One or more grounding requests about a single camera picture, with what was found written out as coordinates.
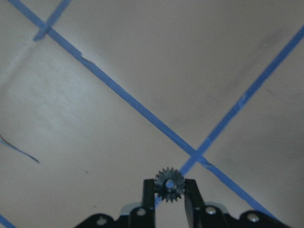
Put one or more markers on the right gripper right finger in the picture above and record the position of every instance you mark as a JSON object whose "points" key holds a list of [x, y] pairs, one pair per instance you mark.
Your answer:
{"points": [[194, 203]]}

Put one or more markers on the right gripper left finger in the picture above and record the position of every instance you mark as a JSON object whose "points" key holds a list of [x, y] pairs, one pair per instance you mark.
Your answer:
{"points": [[148, 196]]}

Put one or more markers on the small black bearing gear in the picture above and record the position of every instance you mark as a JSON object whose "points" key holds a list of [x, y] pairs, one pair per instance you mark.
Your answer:
{"points": [[169, 184]]}

